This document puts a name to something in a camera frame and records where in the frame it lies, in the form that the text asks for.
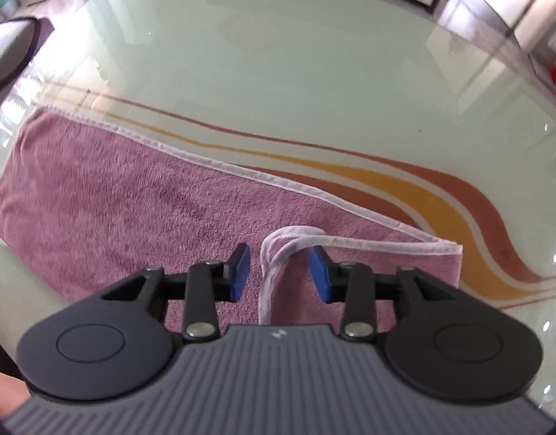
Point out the teal bucket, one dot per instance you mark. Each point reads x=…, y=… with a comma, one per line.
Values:
x=8, y=2

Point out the grey chair with black edge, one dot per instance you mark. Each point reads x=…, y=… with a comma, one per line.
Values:
x=8, y=50

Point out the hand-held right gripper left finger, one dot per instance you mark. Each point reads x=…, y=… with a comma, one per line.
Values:
x=239, y=272

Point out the pink towel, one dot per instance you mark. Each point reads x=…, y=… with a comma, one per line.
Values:
x=146, y=208

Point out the person's leg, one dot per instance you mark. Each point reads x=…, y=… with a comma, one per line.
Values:
x=3, y=394

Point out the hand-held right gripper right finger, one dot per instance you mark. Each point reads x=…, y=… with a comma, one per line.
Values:
x=321, y=277

